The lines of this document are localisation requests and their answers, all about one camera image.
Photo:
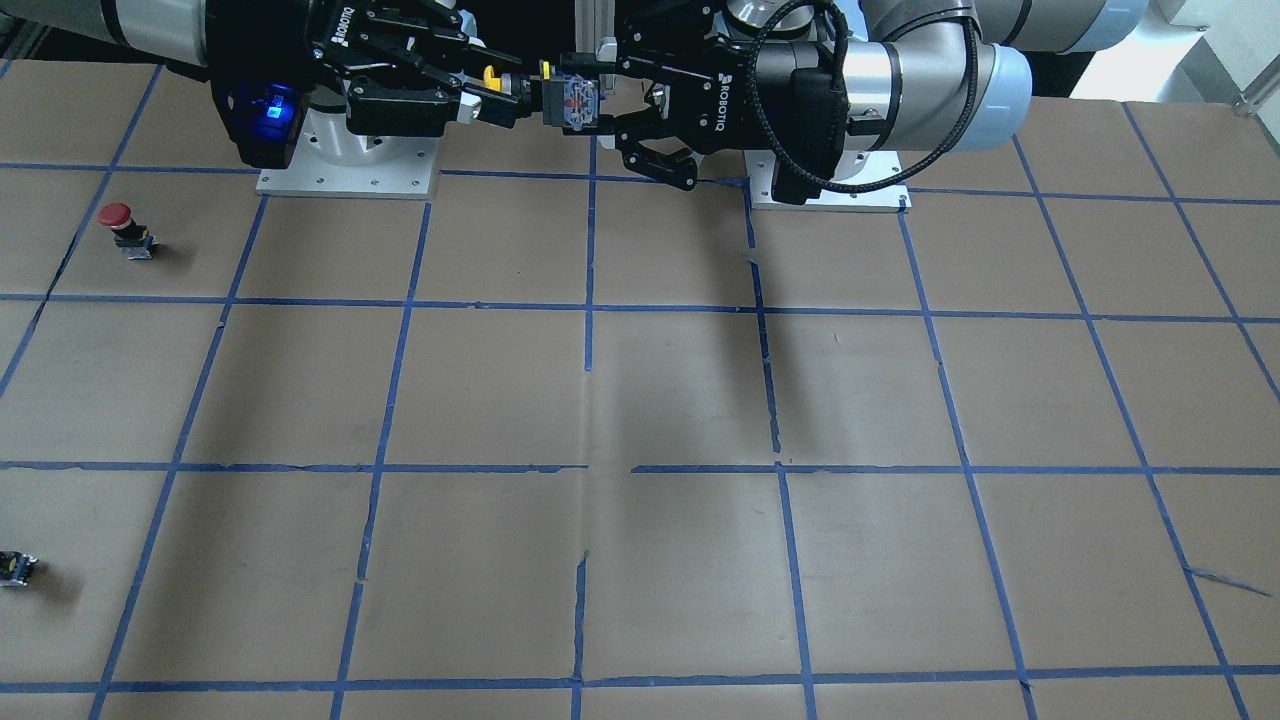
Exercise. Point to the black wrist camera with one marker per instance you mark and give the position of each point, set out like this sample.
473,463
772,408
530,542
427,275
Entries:
262,119

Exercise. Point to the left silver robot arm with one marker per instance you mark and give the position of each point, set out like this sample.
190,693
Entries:
930,77

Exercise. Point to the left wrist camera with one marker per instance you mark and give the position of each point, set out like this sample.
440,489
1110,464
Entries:
809,119

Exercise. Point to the yellow push button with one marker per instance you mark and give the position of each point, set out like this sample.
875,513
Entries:
566,102

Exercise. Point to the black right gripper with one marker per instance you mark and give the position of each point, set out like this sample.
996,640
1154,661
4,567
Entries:
318,38

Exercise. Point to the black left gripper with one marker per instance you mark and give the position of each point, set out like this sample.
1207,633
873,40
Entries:
722,82

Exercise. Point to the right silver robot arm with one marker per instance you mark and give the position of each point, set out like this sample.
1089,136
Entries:
175,31

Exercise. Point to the red push button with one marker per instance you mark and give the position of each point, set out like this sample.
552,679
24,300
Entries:
134,240

